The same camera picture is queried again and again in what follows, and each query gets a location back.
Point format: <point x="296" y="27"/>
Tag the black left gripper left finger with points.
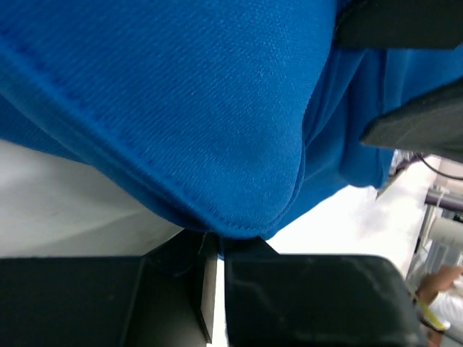
<point x="163" y="298"/>

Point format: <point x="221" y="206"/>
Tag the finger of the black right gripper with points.
<point x="430" y="123"/>
<point x="399" y="24"/>

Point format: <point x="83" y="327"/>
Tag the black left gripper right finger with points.
<point x="274" y="299"/>

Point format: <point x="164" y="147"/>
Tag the blue zip-up jacket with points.
<point x="235" y="117"/>

